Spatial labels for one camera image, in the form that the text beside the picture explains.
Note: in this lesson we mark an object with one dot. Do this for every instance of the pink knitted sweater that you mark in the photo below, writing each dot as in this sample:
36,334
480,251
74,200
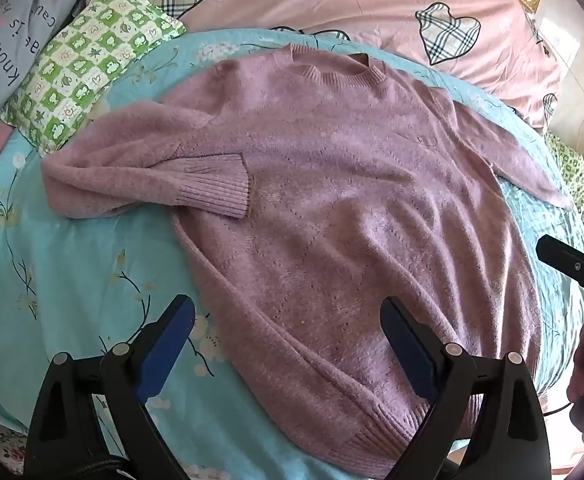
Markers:
332,200

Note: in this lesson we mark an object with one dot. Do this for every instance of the pink quilt with plaid hearts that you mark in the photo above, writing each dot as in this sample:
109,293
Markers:
352,5

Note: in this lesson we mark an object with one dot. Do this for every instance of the green checkered pillow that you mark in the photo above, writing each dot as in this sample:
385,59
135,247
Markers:
84,67

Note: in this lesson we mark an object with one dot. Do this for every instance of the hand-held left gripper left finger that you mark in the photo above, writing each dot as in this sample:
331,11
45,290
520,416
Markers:
167,347

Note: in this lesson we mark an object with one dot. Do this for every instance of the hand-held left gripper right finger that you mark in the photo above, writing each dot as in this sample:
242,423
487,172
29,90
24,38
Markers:
408,350

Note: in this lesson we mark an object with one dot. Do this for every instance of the grey printed pillow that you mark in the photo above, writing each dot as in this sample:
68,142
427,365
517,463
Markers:
14,35

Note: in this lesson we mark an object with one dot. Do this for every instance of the green patterned pillow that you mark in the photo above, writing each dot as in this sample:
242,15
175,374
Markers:
572,170

